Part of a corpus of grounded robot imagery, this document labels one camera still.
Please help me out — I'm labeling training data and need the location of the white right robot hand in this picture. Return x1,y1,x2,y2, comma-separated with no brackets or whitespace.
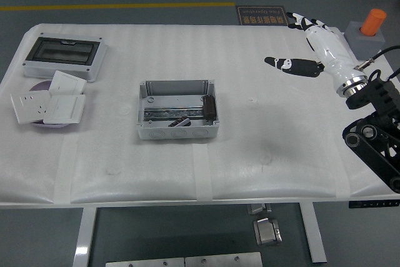
264,11,365,88

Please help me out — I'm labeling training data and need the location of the open grey junction box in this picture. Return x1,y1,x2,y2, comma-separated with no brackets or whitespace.
136,79,220,141

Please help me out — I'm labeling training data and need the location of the black table control panel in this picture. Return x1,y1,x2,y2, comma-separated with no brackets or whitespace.
349,199,400,209

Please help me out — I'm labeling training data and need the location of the small silver metal bracket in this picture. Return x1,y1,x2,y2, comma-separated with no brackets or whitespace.
246,203,272,216

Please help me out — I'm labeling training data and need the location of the grey box with dark window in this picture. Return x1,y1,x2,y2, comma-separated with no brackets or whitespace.
22,31,109,83

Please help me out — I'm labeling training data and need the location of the large silver metal bracket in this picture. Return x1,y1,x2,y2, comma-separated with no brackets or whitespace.
252,216,283,246

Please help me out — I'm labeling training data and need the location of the white table leg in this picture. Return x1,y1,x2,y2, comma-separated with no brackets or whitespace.
299,203,328,264
72,207,98,267

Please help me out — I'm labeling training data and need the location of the dark brown cylindrical battery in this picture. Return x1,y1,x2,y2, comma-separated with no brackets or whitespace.
201,94,218,121
168,117,192,129

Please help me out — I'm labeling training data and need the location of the white wall switch panel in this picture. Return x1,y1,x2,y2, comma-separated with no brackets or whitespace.
42,94,86,124
49,70,88,95

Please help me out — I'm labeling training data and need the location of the metal mounting rail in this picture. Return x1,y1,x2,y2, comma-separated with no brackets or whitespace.
143,104,217,123

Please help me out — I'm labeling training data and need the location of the orange cylinder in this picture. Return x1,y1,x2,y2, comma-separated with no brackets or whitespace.
360,8,388,37

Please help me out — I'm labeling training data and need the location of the white wall socket panel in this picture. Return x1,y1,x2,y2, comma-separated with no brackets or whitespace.
10,91,53,125

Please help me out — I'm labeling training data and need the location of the black floor sign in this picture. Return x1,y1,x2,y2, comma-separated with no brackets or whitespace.
236,6,290,26

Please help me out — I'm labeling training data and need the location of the grey metal base plate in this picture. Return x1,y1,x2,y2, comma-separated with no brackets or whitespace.
105,257,185,267
184,251,263,267

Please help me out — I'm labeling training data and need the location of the white foam table mat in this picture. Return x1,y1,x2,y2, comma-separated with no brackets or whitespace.
0,23,400,206

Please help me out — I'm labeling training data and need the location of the purple round plate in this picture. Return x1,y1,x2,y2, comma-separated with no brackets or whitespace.
29,81,85,129

